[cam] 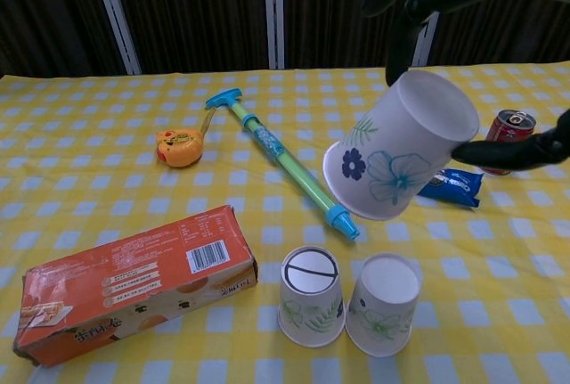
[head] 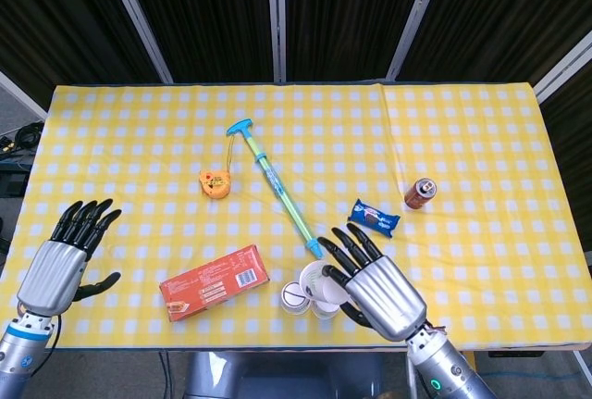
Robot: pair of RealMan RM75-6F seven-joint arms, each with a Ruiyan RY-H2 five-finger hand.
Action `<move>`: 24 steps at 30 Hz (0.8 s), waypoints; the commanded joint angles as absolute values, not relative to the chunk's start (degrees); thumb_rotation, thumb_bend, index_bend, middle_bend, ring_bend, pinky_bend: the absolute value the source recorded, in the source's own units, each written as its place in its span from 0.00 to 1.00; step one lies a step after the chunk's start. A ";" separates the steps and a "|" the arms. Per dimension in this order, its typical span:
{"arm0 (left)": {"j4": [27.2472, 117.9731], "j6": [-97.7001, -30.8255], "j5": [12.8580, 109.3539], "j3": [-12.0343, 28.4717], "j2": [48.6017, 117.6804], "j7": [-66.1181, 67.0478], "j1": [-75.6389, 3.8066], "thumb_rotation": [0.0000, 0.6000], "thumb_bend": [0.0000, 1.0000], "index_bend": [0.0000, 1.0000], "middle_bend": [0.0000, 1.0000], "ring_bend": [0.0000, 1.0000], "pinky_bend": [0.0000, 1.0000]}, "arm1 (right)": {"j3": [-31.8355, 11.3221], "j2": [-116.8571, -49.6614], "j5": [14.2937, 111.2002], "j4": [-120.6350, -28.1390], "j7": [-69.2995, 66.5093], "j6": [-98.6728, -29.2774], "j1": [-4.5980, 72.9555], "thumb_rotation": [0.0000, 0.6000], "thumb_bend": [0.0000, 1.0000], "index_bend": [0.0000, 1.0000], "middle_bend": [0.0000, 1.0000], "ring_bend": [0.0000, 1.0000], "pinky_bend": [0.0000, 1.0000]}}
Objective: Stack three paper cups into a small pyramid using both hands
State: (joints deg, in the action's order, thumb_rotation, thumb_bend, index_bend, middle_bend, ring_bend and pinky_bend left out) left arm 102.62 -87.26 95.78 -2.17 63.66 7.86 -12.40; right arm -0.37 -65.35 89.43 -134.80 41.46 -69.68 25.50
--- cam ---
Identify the white partition post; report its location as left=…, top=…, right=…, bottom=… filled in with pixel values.
left=263, top=0, right=286, bottom=71
left=88, top=0, right=143, bottom=76
left=411, top=9, right=443, bottom=68

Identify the black partition panel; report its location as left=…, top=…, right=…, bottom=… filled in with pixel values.
left=429, top=0, right=570, bottom=67
left=109, top=0, right=271, bottom=75
left=0, top=0, right=126, bottom=78
left=282, top=0, right=418, bottom=71

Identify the yellow white checked tablecloth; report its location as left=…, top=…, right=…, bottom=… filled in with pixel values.
left=0, top=61, right=570, bottom=384

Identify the orange cardboard snack box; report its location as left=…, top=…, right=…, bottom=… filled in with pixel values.
left=12, top=204, right=259, bottom=368

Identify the green blue water squirter toy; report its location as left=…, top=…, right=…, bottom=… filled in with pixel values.
left=205, top=89, right=361, bottom=242

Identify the paper cup green flower print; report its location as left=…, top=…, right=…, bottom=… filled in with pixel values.
left=345, top=253, right=423, bottom=357

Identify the blue cookie packet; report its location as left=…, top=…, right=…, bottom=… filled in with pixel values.
left=417, top=168, right=485, bottom=209

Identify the paper cup blue flower print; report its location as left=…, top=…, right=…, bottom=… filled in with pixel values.
left=322, top=69, right=481, bottom=223

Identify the orange tape measure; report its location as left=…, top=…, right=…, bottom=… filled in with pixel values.
left=155, top=106, right=222, bottom=168

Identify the red drink can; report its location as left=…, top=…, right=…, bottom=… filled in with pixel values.
left=483, top=109, right=536, bottom=176

